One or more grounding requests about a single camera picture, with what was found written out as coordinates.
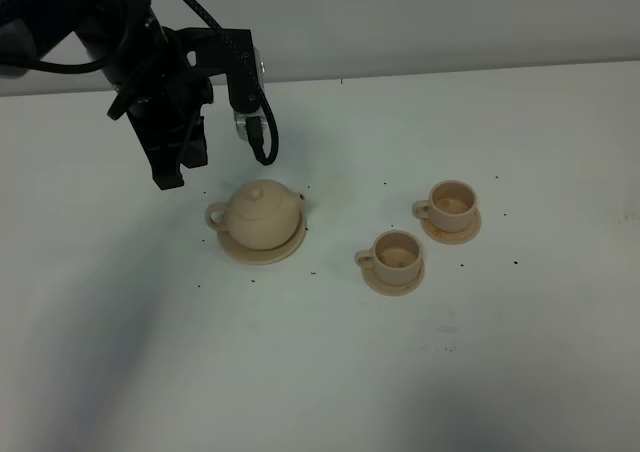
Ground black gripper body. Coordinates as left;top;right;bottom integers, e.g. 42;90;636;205
107;27;213;145

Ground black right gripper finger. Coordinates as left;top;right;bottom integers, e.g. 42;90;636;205
180;115;208;169

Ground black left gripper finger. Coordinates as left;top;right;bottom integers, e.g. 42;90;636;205
130;116;184;190

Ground beige ceramic teapot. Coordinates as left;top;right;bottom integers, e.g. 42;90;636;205
205;180;305;251

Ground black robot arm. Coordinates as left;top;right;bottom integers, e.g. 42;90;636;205
1;0;213;190

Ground large beige teapot saucer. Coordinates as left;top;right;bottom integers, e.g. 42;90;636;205
217;212;307;265

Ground near beige cup saucer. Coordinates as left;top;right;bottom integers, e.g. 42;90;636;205
361;264;425;297

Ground beige cup saucer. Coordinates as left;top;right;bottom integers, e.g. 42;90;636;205
420;207;482;245
361;264;425;297

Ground near beige teacup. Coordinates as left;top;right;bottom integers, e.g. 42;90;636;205
354;230;424;286

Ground beige teacup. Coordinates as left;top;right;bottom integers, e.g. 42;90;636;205
411;180;478;233
354;230;424;286

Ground far beige teacup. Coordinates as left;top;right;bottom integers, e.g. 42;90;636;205
411;180;478;233

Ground far beige cup saucer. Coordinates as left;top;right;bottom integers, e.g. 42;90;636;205
420;207;482;245

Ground black braided cable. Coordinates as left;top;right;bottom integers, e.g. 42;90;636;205
149;0;280;167

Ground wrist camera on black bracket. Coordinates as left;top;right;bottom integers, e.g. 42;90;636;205
176;28;268;142

